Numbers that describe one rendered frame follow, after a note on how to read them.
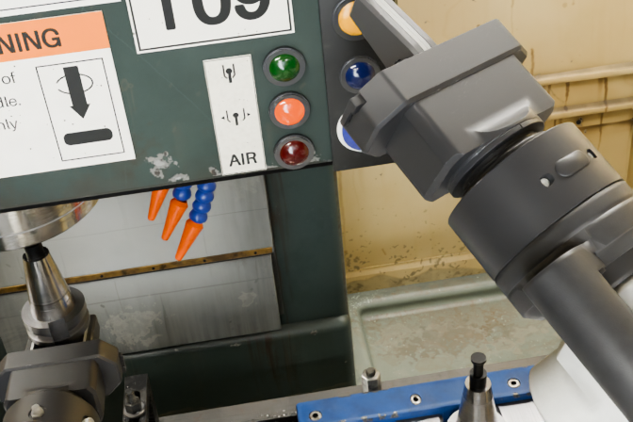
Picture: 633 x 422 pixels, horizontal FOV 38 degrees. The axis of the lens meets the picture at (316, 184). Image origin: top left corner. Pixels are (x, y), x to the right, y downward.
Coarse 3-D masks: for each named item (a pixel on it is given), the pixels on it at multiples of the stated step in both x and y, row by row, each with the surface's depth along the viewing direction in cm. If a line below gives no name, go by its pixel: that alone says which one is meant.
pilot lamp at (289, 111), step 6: (282, 102) 60; (288, 102) 60; (294, 102) 60; (276, 108) 60; (282, 108) 60; (288, 108) 60; (294, 108) 60; (300, 108) 60; (276, 114) 60; (282, 114) 60; (288, 114) 60; (294, 114) 60; (300, 114) 60; (282, 120) 60; (288, 120) 60; (294, 120) 60
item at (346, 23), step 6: (348, 6) 57; (342, 12) 57; (348, 12) 57; (342, 18) 57; (348, 18) 57; (342, 24) 57; (348, 24) 57; (354, 24) 58; (348, 30) 58; (354, 30) 58
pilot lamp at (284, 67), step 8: (280, 56) 58; (288, 56) 58; (272, 64) 58; (280, 64) 58; (288, 64) 58; (296, 64) 58; (272, 72) 59; (280, 72) 58; (288, 72) 58; (296, 72) 59; (280, 80) 59; (288, 80) 59
